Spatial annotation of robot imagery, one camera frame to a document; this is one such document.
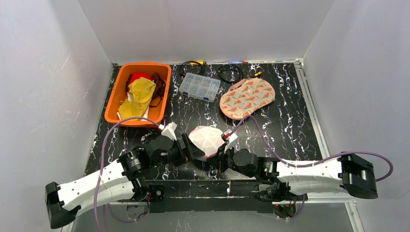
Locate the white mesh laundry bag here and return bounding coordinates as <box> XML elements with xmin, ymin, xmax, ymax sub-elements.
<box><xmin>188</xmin><ymin>126</ymin><xmax>224</xmax><ymax>161</ymax></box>

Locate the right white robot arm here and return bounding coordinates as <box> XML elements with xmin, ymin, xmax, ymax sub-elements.
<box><xmin>206</xmin><ymin>149</ymin><xmax>378</xmax><ymax>202</ymax></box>

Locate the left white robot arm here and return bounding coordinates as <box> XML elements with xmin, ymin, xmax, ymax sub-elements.
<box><xmin>44</xmin><ymin>134</ymin><xmax>205</xmax><ymax>229</ymax></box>

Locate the yellow bra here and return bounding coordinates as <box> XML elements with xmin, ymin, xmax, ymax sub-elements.
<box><xmin>118</xmin><ymin>78</ymin><xmax>156</xmax><ymax>119</ymax></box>

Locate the dark maroon bra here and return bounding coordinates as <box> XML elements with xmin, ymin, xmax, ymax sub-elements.
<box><xmin>149</xmin><ymin>72</ymin><xmax>166</xmax><ymax>108</ymax></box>

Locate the floral pink fabric pouch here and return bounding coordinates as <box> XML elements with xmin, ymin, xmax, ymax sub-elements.
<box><xmin>220</xmin><ymin>78</ymin><xmax>276</xmax><ymax>120</ymax></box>

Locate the clear plastic screw box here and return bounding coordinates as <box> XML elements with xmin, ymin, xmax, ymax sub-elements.
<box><xmin>179</xmin><ymin>73</ymin><xmax>221</xmax><ymax>102</ymax></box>

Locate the orange plastic bin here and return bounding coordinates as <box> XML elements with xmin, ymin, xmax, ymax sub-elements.
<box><xmin>104</xmin><ymin>62</ymin><xmax>172</xmax><ymax>128</ymax></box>

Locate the red garment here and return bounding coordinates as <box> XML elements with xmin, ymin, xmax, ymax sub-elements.
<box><xmin>126</xmin><ymin>72</ymin><xmax>152</xmax><ymax>92</ymax></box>

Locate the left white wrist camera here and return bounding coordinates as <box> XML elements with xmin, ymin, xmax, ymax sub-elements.
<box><xmin>158</xmin><ymin>122</ymin><xmax>177</xmax><ymax>141</ymax></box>

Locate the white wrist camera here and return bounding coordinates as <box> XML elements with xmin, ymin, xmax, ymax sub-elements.
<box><xmin>158</xmin><ymin>122</ymin><xmax>177</xmax><ymax>141</ymax></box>
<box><xmin>221</xmin><ymin>130</ymin><xmax>238</xmax><ymax>153</ymax></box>

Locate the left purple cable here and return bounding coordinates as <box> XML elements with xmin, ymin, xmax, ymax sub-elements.
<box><xmin>93</xmin><ymin>116</ymin><xmax>165</xmax><ymax>232</ymax></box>

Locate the purple cable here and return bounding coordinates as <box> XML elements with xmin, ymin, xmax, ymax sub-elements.
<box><xmin>93</xmin><ymin>116</ymin><xmax>165</xmax><ymax>232</ymax></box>
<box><xmin>230</xmin><ymin>115</ymin><xmax>394</xmax><ymax>183</ymax></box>

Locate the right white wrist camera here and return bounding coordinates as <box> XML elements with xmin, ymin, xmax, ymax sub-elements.
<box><xmin>221</xmin><ymin>130</ymin><xmax>238</xmax><ymax>153</ymax></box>

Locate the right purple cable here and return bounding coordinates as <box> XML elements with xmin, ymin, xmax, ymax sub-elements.
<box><xmin>230</xmin><ymin>115</ymin><xmax>394</xmax><ymax>183</ymax></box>

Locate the black coiled cable right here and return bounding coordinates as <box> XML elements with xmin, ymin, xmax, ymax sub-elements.
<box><xmin>217</xmin><ymin>64</ymin><xmax>244</xmax><ymax>84</ymax></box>

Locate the black coiled cable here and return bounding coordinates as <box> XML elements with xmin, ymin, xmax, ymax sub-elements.
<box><xmin>179</xmin><ymin>60</ymin><xmax>206</xmax><ymax>77</ymax></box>
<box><xmin>217</xmin><ymin>64</ymin><xmax>244</xmax><ymax>84</ymax></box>

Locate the black coiled cable left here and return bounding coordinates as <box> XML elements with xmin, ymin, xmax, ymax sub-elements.
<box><xmin>179</xmin><ymin>60</ymin><xmax>206</xmax><ymax>77</ymax></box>

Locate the aluminium right rail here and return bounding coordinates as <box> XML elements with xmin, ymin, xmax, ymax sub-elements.
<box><xmin>294</xmin><ymin>58</ymin><xmax>364</xmax><ymax>232</ymax></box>

